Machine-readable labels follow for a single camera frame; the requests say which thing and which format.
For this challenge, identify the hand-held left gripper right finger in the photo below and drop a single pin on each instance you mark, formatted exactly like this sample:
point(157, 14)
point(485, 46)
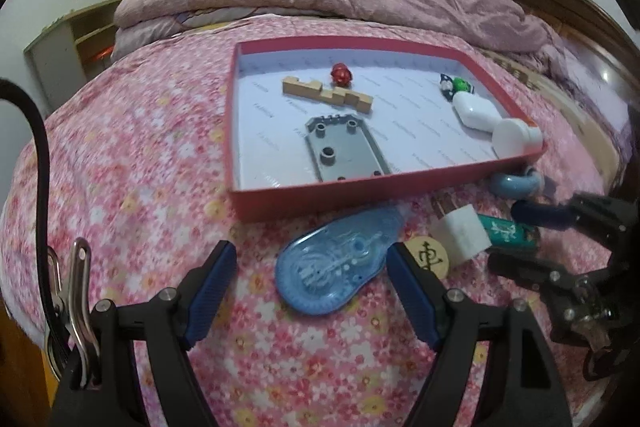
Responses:
point(412, 297)

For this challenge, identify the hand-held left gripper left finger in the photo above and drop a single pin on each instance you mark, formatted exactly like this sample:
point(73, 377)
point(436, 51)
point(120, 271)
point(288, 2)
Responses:
point(210, 292)

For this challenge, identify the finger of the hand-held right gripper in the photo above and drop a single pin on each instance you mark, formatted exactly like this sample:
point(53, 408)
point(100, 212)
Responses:
point(540, 213)
point(530, 268)

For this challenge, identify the green lighter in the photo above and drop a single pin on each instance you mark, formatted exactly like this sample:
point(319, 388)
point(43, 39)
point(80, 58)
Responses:
point(505, 232)

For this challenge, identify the white and orange toy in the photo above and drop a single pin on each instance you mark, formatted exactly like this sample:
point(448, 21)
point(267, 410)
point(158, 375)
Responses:
point(512, 137)

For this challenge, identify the blue correction tape dispenser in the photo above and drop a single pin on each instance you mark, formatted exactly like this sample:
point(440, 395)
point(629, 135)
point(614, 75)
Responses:
point(325, 267)

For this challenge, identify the red shallow cardboard box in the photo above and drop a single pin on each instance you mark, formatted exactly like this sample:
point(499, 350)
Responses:
point(350, 199)

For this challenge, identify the white earbud case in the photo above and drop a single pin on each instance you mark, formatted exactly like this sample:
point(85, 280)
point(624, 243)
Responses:
point(477, 109)

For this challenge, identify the green toy figure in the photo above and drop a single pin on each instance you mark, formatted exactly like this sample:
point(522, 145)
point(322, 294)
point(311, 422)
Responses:
point(457, 84)

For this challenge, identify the grey plastic plate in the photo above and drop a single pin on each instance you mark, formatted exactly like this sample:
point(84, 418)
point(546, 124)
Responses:
point(345, 147)

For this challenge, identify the notched wooden block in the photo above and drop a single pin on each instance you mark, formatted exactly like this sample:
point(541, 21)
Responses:
point(325, 93)

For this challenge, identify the red plastic toy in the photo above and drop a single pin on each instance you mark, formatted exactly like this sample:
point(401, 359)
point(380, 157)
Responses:
point(341, 74)

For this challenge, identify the round wooden chess piece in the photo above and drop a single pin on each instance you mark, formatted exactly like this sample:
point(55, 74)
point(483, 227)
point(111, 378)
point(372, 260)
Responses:
point(429, 257)

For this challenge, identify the blue-grey curved toy figure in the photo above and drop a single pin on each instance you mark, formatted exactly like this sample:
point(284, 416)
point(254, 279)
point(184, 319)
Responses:
point(502, 187)

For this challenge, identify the white charger plug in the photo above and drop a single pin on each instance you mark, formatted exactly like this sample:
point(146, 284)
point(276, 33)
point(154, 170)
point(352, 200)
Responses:
point(462, 234)

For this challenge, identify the lavender printed sheet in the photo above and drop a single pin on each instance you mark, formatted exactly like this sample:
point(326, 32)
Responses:
point(575, 97)

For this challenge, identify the metal clip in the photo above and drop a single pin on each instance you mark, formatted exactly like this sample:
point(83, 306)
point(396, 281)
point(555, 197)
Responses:
point(80, 307)

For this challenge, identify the pink floral bed sheet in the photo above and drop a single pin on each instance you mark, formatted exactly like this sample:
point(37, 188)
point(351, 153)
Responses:
point(140, 147)

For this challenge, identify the dark wooden headboard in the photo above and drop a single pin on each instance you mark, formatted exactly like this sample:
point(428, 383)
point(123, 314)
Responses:
point(575, 12)

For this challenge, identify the small open shelf unit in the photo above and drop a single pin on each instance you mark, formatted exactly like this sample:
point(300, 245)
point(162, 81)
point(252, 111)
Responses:
point(60, 39)

